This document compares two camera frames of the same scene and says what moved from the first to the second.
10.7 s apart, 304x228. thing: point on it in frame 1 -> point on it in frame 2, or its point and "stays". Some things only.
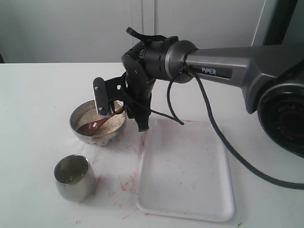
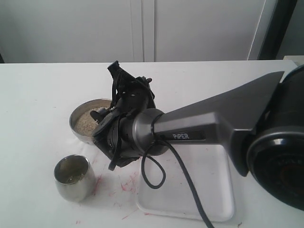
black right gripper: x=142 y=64 -> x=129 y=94
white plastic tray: x=185 y=172 stays
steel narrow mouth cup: x=75 y=177 stays
